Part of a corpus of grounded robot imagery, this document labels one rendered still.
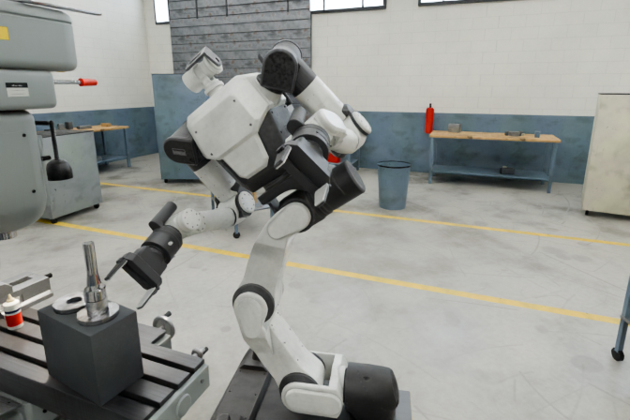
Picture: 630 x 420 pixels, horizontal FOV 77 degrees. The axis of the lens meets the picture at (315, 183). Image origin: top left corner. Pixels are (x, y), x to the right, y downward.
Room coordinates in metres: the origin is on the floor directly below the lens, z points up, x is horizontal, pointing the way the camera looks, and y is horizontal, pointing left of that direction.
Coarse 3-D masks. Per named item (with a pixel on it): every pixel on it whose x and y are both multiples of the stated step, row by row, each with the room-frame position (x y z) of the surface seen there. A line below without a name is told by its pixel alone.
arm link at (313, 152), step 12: (300, 132) 0.84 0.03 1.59; (312, 132) 0.83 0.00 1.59; (288, 144) 0.74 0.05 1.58; (300, 144) 0.75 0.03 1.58; (312, 144) 0.80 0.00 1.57; (324, 144) 0.82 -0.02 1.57; (288, 156) 0.75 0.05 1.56; (300, 156) 0.75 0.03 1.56; (312, 156) 0.76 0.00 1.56; (324, 156) 0.83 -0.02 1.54; (288, 168) 0.75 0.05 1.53; (300, 168) 0.76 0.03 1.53; (312, 168) 0.75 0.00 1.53; (324, 168) 0.76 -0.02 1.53; (300, 180) 0.76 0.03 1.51; (312, 180) 0.76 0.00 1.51; (324, 180) 0.75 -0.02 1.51; (312, 192) 0.76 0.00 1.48
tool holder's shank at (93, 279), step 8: (88, 248) 0.84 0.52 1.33; (88, 256) 0.84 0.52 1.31; (96, 256) 0.86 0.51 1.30; (88, 264) 0.84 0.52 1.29; (96, 264) 0.85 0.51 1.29; (88, 272) 0.84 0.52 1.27; (96, 272) 0.85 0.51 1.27; (88, 280) 0.84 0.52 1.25; (96, 280) 0.84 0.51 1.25; (96, 288) 0.84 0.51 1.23
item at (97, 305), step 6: (102, 294) 0.84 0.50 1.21; (84, 300) 0.84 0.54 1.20; (90, 300) 0.83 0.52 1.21; (96, 300) 0.83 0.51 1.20; (102, 300) 0.84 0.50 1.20; (90, 306) 0.83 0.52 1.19; (96, 306) 0.83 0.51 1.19; (102, 306) 0.84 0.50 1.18; (108, 306) 0.86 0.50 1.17; (90, 312) 0.83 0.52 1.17; (96, 312) 0.83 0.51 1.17; (102, 312) 0.84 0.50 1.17
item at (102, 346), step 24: (48, 312) 0.86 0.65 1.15; (72, 312) 0.86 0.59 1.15; (120, 312) 0.86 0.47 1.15; (48, 336) 0.86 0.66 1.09; (72, 336) 0.80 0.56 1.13; (96, 336) 0.78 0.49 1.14; (120, 336) 0.83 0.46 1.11; (48, 360) 0.87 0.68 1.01; (72, 360) 0.81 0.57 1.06; (96, 360) 0.77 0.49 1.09; (120, 360) 0.82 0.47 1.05; (72, 384) 0.82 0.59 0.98; (96, 384) 0.77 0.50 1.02; (120, 384) 0.82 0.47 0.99
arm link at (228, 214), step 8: (232, 200) 1.30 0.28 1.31; (216, 208) 1.26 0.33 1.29; (224, 208) 1.26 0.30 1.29; (232, 208) 1.29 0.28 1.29; (240, 208) 1.28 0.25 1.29; (216, 216) 1.20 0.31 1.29; (224, 216) 1.23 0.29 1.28; (232, 216) 1.26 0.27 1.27; (240, 216) 1.27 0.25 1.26; (248, 216) 1.30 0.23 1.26; (216, 224) 1.19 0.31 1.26; (224, 224) 1.22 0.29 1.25; (232, 224) 1.26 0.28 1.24
